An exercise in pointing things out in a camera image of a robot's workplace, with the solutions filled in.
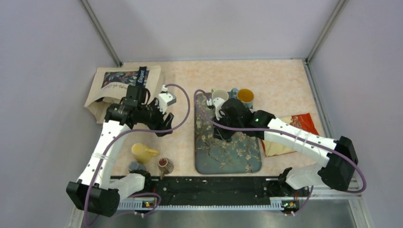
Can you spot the brown striped mug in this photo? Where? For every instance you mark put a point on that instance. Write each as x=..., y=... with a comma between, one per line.
x=165, y=166

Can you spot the floral blue serving tray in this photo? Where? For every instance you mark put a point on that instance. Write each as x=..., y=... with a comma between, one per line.
x=213, y=156

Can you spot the aluminium frame rail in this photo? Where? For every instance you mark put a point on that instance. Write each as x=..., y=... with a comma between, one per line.
x=143, y=194

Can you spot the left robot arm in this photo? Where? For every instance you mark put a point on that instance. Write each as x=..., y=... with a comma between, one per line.
x=104, y=157

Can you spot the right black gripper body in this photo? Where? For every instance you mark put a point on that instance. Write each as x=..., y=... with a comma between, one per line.
x=225, y=120

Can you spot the small grey cup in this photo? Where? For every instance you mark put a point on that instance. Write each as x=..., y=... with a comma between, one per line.
x=136, y=166

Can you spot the light blue mug yellow inside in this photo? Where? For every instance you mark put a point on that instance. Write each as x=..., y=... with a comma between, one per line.
x=246, y=96

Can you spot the beige canvas tote bag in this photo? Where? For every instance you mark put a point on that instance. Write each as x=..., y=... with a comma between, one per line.
x=110, y=85

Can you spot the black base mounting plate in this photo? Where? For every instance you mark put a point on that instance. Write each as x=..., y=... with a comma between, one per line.
x=218, y=193

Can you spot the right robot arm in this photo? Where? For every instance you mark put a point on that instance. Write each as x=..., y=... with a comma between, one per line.
x=335, y=160

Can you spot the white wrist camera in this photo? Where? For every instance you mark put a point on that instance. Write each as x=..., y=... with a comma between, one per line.
x=165, y=99
x=216, y=103

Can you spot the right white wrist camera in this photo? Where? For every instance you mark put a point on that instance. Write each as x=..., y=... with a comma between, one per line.
x=216, y=103

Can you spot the light green mug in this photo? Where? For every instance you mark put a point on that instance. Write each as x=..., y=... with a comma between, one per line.
x=219, y=93

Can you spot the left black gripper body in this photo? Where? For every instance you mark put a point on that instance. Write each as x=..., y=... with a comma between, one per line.
x=152, y=117

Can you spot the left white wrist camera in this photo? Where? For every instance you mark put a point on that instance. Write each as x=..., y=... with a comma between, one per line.
x=165, y=99

